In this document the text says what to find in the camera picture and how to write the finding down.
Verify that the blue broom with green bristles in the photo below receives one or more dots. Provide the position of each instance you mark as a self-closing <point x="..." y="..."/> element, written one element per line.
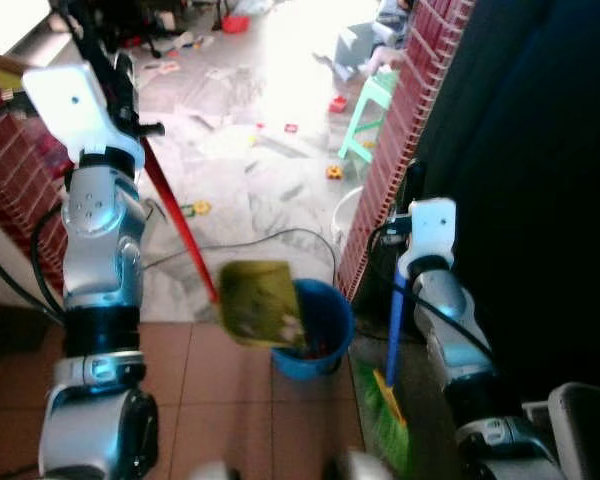
<point x="394" y="330"/>

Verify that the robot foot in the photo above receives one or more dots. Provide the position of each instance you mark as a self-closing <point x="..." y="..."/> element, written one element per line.
<point x="358" y="467"/>
<point x="212" y="472"/>

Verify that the grey plastic chair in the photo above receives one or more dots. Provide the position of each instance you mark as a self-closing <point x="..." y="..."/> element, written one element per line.
<point x="580" y="430"/>

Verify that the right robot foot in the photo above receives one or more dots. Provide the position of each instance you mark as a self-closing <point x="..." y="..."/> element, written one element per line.
<point x="358" y="467"/>

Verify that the red plastic basket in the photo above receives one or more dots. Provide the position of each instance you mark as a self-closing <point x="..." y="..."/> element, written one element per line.
<point x="235" y="23"/>

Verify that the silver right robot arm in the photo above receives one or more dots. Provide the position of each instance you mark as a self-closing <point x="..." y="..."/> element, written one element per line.
<point x="450" y="330"/>

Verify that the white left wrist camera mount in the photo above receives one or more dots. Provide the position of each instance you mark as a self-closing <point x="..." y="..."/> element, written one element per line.
<point x="75" y="105"/>

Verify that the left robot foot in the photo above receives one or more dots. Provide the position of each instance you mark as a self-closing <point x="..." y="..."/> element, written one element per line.
<point x="212" y="472"/>

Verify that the flat red toy piece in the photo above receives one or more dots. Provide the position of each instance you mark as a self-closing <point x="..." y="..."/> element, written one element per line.
<point x="290" y="128"/>

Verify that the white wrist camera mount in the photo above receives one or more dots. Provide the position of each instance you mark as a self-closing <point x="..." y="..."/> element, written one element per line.
<point x="430" y="230"/>
<point x="75" y="105"/>

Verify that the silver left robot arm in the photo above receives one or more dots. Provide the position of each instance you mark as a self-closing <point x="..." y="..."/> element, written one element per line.
<point x="100" y="230"/>

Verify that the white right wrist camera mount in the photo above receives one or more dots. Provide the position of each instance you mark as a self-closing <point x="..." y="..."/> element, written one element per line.
<point x="430" y="230"/>

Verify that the green plastic stool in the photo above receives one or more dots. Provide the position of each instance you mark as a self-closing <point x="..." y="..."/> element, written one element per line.
<point x="377" y="95"/>

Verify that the red toy block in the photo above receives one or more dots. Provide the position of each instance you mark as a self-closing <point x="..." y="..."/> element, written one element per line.
<point x="337" y="104"/>

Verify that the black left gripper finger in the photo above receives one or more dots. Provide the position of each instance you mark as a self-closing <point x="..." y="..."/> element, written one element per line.
<point x="80" y="22"/>

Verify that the red tiled pillar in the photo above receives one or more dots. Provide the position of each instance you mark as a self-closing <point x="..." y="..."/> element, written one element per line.
<point x="400" y="150"/>

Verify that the yellow toy car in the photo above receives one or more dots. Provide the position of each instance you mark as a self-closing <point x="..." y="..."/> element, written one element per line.
<point x="334" y="172"/>

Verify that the grey plastic box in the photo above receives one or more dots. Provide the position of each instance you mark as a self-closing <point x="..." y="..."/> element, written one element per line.
<point x="358" y="48"/>

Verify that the green and yellow toy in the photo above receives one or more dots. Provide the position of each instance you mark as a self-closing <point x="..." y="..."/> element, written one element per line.
<point x="198" y="208"/>

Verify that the blue plastic bucket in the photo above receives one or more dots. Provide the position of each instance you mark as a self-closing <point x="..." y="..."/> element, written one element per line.
<point x="325" y="320"/>

